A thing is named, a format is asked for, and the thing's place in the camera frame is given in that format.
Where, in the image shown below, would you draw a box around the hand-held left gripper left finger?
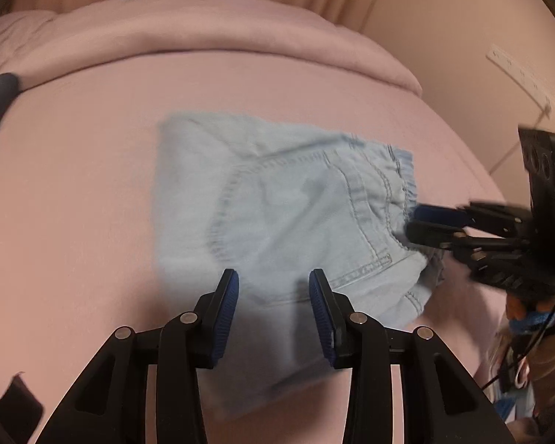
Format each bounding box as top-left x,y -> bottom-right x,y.
34,268 -> 240,444

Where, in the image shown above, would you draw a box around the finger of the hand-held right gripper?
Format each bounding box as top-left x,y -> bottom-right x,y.
404,221 -> 530,266
413,201 -> 532,238

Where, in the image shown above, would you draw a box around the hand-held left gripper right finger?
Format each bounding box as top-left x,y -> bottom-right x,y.
308,268 -> 519,444

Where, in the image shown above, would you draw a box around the light blue denim shorts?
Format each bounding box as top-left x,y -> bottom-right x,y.
157,112 -> 446,421

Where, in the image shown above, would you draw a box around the person's right hand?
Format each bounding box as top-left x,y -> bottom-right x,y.
505,287 -> 555,327

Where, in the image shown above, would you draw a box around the pink bed sheet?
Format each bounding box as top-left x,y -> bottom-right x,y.
0,48 -> 507,444

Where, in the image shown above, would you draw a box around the pink folded duvet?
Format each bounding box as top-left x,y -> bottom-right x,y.
0,0 -> 423,98

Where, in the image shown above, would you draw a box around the blue wrist strap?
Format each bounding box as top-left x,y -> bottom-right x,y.
509,310 -> 555,334

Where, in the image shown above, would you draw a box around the white wall power strip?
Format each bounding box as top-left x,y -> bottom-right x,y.
487,44 -> 555,112

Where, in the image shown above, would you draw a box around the black flat strap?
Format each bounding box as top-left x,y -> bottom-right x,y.
0,372 -> 44,444

